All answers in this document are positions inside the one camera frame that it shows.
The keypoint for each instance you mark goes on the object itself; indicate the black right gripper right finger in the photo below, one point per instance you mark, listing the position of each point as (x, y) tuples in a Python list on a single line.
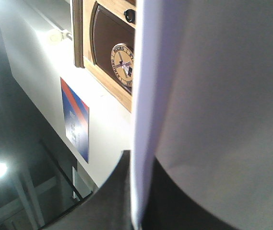
[(169, 208)]

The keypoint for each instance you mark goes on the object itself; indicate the wooden cabinet with glass door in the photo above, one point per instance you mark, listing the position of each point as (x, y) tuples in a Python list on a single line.
[(98, 25)]

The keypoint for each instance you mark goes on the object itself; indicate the round wall clock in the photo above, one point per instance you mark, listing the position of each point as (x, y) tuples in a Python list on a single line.
[(122, 62)]

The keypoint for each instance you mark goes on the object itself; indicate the white paper sheets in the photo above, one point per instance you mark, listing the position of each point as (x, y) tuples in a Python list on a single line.
[(203, 106)]

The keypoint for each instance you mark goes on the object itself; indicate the blue red poster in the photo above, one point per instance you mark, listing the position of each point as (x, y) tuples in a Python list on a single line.
[(76, 117)]

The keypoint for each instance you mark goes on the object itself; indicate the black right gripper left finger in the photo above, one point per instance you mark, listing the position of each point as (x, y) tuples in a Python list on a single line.
[(109, 208)]

